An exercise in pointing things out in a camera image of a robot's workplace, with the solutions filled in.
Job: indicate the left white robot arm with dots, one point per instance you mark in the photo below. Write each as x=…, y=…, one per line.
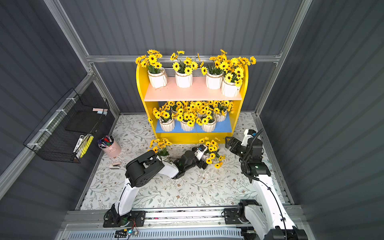
x=138, y=173

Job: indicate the yellow marker in basket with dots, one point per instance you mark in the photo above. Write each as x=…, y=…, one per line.
x=84, y=147

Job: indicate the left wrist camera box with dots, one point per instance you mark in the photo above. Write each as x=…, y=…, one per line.
x=199, y=151

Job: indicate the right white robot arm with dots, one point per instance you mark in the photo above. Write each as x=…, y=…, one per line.
x=264, y=192

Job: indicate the shelf sunflower pot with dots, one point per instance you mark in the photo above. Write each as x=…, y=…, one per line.
x=183, y=69
x=156, y=72
x=222, y=108
x=186, y=115
x=234, y=72
x=214, y=74
x=206, y=118
x=165, y=116

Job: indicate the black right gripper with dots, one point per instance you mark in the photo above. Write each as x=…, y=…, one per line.
x=233, y=144

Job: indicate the small pink tape dispenser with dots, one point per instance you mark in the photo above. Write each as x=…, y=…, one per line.
x=115, y=166

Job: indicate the sunflower pot taken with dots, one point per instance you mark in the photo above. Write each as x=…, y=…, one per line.
x=159, y=146
x=212, y=155

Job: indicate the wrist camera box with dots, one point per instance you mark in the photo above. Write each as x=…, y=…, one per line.
x=199, y=151
x=248, y=134

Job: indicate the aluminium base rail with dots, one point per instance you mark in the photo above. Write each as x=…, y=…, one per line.
x=171, y=223

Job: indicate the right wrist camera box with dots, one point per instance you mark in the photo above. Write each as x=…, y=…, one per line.
x=248, y=134

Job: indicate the yellow wooden shelf unit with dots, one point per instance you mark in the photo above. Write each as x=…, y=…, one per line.
x=173, y=111

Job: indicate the white marker in basket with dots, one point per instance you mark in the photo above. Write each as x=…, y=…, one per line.
x=79, y=141

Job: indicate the black wire wall basket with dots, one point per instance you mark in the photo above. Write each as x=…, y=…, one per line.
x=79, y=114

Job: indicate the pink metal pen bucket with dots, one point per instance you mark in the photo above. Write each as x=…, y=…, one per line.
x=110, y=146

